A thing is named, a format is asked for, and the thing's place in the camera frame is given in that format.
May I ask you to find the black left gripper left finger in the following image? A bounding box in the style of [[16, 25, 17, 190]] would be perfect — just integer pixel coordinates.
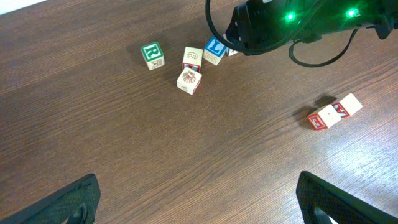
[[1, 174, 101, 224]]

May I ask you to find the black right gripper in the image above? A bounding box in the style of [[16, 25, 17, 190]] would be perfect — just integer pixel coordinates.
[[224, 0, 311, 55]]

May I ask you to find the red number shell block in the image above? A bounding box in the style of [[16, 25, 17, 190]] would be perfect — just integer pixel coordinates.
[[177, 67, 202, 95]]

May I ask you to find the red A wooden block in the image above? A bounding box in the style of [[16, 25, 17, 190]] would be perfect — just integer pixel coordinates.
[[331, 93, 363, 119]]

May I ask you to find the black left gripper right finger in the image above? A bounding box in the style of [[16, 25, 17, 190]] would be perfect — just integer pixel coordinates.
[[296, 171, 397, 224]]

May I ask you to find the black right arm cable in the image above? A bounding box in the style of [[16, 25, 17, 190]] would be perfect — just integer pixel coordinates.
[[204, 0, 360, 68]]

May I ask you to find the green R wooden block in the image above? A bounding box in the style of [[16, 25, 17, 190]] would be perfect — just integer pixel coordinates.
[[141, 42, 165, 70]]

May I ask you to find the red 6 wooden block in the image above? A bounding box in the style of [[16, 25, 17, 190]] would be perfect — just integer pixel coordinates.
[[182, 47, 203, 72]]

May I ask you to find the butterfly I wooden block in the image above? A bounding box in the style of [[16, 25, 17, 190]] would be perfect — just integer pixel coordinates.
[[307, 104, 341, 131]]

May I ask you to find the plain J wooden block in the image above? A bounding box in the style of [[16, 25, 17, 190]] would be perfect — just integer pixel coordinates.
[[223, 34, 238, 56]]

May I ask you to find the blue L wooden block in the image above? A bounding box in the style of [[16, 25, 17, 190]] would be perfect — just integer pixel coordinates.
[[203, 37, 226, 65]]

